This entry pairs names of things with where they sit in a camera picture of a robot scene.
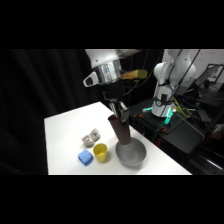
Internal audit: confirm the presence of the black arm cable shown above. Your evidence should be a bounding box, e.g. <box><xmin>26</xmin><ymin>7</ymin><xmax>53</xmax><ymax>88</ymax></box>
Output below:
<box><xmin>123</xmin><ymin>49</ymin><xmax>165</xmax><ymax>98</ymax></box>

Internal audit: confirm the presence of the black curtain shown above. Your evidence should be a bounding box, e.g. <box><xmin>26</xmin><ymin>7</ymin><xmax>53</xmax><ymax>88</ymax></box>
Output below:
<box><xmin>0</xmin><ymin>49</ymin><xmax>164</xmax><ymax>176</ymax></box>

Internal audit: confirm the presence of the black laptop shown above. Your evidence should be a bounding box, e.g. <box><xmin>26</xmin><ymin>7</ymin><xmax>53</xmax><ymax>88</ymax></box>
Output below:
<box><xmin>194</xmin><ymin>63</ymin><xmax>224</xmax><ymax>92</ymax></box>

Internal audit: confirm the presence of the yellowish wrist camera box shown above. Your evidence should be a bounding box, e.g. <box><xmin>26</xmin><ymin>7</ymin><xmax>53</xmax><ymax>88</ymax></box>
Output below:
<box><xmin>121</xmin><ymin>69</ymin><xmax>148</xmax><ymax>81</ymax></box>

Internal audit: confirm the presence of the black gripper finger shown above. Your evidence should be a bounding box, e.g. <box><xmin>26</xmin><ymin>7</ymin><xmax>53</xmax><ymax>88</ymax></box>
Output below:
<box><xmin>111</xmin><ymin>99</ymin><xmax>122</xmax><ymax>120</ymax></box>
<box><xmin>118</xmin><ymin>99</ymin><xmax>132</xmax><ymax>124</ymax></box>

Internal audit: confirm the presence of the black robot stand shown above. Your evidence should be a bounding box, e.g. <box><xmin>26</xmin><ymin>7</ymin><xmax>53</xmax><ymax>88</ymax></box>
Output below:
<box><xmin>127</xmin><ymin>97</ymin><xmax>206</xmax><ymax>155</ymax></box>

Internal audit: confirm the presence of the brown cup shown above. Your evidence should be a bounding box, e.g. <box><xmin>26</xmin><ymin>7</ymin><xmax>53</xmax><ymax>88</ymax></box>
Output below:
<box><xmin>107</xmin><ymin>113</ymin><xmax>134</xmax><ymax>146</ymax></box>

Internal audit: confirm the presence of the blue sponge block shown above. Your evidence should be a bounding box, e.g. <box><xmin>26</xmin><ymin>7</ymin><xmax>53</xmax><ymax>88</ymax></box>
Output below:
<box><xmin>77</xmin><ymin>148</ymin><xmax>95</xmax><ymax>167</ymax></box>

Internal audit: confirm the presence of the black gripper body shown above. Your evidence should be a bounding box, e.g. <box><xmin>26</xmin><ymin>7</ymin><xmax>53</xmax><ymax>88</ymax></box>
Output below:
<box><xmin>101</xmin><ymin>81</ymin><xmax>126</xmax><ymax>102</ymax></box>

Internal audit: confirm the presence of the grey bowl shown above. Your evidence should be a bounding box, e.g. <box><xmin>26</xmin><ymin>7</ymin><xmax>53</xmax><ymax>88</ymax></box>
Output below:
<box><xmin>115</xmin><ymin>136</ymin><xmax>148</xmax><ymax>168</ymax></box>

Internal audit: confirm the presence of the yellow green cable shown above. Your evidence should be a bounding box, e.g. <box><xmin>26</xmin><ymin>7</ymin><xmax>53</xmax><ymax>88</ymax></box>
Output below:
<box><xmin>172</xmin><ymin>101</ymin><xmax>196</xmax><ymax>120</ymax></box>

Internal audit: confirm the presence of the yellow cup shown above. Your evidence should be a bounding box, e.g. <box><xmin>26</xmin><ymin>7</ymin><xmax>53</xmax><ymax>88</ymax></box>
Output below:
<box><xmin>92</xmin><ymin>143</ymin><xmax>109</xmax><ymax>164</ymax></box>

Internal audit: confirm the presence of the grey plush toy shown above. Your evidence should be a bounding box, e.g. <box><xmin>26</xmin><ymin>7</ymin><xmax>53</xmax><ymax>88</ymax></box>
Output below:
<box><xmin>81</xmin><ymin>127</ymin><xmax>102</xmax><ymax>148</ymax></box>

